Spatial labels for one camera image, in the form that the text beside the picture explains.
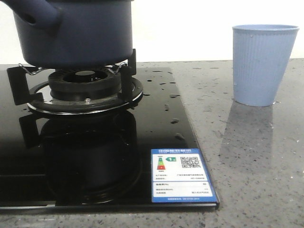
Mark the light blue ribbed cup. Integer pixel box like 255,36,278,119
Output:
232,24,299,107

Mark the right burner with pot support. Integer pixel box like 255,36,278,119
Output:
7,49,143,115

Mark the dark blue pot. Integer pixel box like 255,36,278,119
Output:
6,0,133,69

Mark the blue energy label sticker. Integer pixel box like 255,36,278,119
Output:
151,148,218,204

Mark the black glass gas stove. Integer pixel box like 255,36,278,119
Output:
0,63,220,210

